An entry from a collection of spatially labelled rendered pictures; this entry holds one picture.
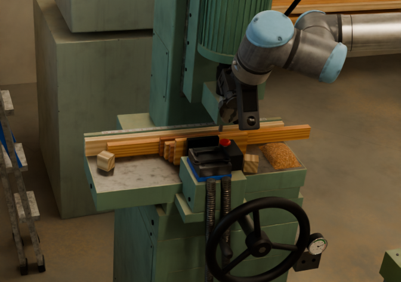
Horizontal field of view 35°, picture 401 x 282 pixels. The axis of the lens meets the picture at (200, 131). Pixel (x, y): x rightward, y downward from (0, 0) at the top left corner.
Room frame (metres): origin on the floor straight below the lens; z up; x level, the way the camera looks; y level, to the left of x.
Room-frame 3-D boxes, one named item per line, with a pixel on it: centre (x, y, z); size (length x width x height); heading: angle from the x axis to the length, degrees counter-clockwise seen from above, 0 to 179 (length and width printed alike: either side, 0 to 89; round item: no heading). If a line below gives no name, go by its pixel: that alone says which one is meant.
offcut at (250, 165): (1.48, -0.15, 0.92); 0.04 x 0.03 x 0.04; 89
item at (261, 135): (1.59, -0.04, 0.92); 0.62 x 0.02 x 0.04; 111
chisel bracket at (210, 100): (1.61, -0.05, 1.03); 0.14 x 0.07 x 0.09; 21
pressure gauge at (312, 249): (1.49, -0.38, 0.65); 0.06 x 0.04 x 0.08; 111
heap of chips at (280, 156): (1.57, -0.24, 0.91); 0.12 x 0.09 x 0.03; 21
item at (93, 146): (1.58, 0.03, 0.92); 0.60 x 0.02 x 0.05; 111
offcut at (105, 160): (1.42, 0.25, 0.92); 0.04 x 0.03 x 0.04; 64
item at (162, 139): (1.54, 0.03, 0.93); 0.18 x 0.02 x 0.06; 111
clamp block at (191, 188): (1.38, -0.04, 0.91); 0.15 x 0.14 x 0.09; 111
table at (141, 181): (1.46, -0.01, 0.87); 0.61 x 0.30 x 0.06; 111
